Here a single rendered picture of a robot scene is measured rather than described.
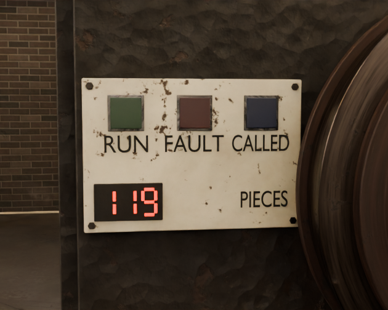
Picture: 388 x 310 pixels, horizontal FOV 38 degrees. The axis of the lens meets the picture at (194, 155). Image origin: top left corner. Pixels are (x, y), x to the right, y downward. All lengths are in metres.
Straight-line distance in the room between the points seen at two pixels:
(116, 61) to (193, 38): 0.10
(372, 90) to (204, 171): 0.22
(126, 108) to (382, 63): 0.28
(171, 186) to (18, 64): 6.10
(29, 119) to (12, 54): 0.75
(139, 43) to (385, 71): 0.28
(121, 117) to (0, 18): 6.19
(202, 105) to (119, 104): 0.10
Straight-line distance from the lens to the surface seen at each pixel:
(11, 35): 6.78
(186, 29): 0.69
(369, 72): 0.59
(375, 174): 0.57
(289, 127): 0.69
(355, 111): 0.58
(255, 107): 0.68
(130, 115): 0.66
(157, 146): 0.67
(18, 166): 6.76
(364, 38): 0.66
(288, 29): 0.72
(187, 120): 0.66
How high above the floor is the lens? 1.21
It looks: 5 degrees down
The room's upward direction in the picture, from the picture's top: straight up
